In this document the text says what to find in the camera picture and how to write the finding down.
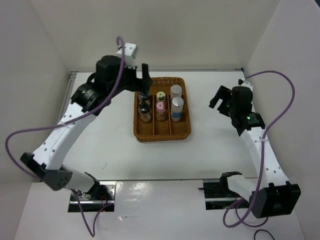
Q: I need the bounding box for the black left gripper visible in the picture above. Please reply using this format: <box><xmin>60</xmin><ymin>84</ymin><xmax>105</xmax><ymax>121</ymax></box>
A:
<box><xmin>110</xmin><ymin>60</ymin><xmax>154</xmax><ymax>98</ymax></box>

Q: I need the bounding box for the black-capped spice jar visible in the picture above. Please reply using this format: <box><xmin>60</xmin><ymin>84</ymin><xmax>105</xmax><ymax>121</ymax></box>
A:
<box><xmin>138</xmin><ymin>103</ymin><xmax>152</xmax><ymax>123</ymax></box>
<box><xmin>138</xmin><ymin>92</ymin><xmax>151</xmax><ymax>106</ymax></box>

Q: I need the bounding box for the yellow-capped spice jar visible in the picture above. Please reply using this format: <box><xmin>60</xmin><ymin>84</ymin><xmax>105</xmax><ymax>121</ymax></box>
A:
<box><xmin>156</xmin><ymin>91</ymin><xmax>166</xmax><ymax>102</ymax></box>

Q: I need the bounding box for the silver-capped blue-label jar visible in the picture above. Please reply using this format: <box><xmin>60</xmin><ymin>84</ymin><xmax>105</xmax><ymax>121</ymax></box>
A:
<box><xmin>170</xmin><ymin>84</ymin><xmax>182</xmax><ymax>100</ymax></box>
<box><xmin>170</xmin><ymin>97</ymin><xmax>184</xmax><ymax>122</ymax></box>

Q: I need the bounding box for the pink-capped spice jar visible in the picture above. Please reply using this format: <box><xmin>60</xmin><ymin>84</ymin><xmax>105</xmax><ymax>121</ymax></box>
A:
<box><xmin>155</xmin><ymin>102</ymin><xmax>167</xmax><ymax>122</ymax></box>

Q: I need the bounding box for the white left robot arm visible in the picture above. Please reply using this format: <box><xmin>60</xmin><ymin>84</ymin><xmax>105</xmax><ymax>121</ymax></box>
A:
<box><xmin>20</xmin><ymin>55</ymin><xmax>153</xmax><ymax>200</ymax></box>

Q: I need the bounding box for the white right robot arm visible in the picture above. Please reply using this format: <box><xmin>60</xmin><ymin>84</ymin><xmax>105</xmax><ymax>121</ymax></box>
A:
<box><xmin>209</xmin><ymin>85</ymin><xmax>301</xmax><ymax>219</ymax></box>

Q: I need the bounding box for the brown wicker basket tray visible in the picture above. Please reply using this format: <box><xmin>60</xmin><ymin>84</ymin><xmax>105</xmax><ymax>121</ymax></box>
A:
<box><xmin>133</xmin><ymin>77</ymin><xmax>192</xmax><ymax>143</ymax></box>

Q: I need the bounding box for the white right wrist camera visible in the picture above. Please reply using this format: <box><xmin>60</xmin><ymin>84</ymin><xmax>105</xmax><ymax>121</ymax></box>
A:
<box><xmin>238</xmin><ymin>79</ymin><xmax>253</xmax><ymax>91</ymax></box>

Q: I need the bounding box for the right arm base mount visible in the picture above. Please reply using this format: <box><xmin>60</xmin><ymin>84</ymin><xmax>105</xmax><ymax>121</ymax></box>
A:
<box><xmin>199</xmin><ymin>179</ymin><xmax>241</xmax><ymax>211</ymax></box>

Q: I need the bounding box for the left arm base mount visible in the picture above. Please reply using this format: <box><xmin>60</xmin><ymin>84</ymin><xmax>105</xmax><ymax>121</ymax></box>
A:
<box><xmin>68</xmin><ymin>181</ymin><xmax>117</xmax><ymax>213</ymax></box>

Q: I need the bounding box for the black cable loop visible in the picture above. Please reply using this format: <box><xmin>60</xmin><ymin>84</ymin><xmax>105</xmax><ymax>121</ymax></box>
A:
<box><xmin>254</xmin><ymin>229</ymin><xmax>276</xmax><ymax>240</ymax></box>

